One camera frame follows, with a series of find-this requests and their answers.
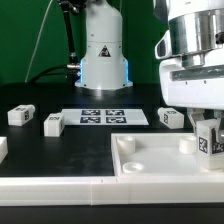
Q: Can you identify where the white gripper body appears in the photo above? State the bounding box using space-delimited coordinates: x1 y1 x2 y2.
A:
159 55 224 110

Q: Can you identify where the white square tabletop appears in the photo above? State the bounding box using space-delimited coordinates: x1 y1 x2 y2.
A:
111 133 224 176

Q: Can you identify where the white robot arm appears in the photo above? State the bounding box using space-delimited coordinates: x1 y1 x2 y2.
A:
153 0 224 143

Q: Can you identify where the white sheet with AprilTags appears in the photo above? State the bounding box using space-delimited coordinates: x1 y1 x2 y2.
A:
62 109 148 126

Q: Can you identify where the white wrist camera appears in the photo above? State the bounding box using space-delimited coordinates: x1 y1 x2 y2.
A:
154 30 172 59

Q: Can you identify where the white obstacle fence wall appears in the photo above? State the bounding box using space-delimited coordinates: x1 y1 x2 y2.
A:
0 136 224 206

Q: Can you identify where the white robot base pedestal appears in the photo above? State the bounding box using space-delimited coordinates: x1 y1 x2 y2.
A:
75 0 133 91

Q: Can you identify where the black cable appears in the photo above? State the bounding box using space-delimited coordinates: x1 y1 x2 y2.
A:
25 63 82 84

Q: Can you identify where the white cable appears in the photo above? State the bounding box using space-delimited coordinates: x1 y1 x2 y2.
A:
24 0 54 83

